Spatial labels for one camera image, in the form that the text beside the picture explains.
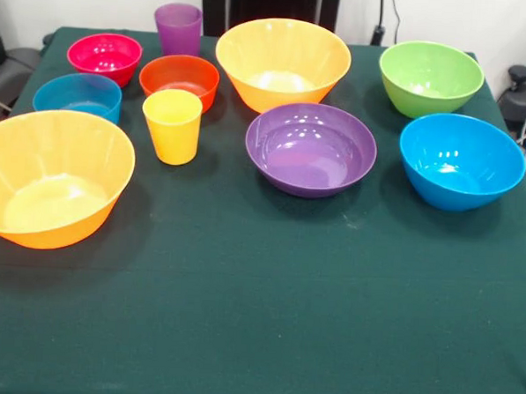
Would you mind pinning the yellow plastic cup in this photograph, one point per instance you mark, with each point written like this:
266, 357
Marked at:
173, 135

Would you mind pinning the large orange bowl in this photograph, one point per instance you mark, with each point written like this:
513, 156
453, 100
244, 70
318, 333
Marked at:
281, 61
47, 181

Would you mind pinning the purple plastic bowl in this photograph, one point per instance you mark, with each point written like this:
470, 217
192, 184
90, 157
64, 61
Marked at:
309, 151

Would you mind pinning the dark green tablecloth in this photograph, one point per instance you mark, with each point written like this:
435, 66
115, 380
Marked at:
257, 316

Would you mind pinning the red plastic bowl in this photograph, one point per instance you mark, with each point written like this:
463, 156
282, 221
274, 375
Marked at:
179, 73

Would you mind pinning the purple plastic cup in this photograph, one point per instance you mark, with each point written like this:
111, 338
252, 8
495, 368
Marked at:
178, 33

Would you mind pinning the black power plug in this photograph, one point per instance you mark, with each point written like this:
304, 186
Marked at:
377, 35

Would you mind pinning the large blue bowl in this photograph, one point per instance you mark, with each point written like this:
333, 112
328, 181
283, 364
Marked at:
459, 163

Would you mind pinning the green plastic bowl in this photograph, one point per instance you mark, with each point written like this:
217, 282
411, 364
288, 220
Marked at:
428, 77

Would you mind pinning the pink plastic bowl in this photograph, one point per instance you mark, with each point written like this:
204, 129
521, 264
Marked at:
104, 58

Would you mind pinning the small translucent blue bowl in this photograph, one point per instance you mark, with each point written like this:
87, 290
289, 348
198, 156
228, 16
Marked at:
74, 92

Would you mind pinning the dark grey chair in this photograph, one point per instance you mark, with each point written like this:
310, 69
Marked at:
14, 69

